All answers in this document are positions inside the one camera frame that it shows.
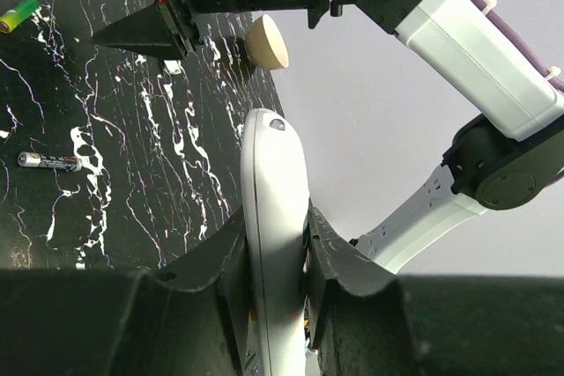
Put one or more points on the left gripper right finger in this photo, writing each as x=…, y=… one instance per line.
x=364, y=320

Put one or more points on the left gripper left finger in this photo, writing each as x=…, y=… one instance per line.
x=189, y=318

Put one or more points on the white battery cover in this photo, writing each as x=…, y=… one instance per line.
x=173, y=67

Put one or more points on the green yellow battery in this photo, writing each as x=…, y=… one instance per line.
x=15, y=16

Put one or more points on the white remote control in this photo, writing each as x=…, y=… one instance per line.
x=275, y=200

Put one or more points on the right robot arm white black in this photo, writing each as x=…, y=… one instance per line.
x=498, y=161

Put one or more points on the cream white bowl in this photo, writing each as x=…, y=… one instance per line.
x=265, y=45

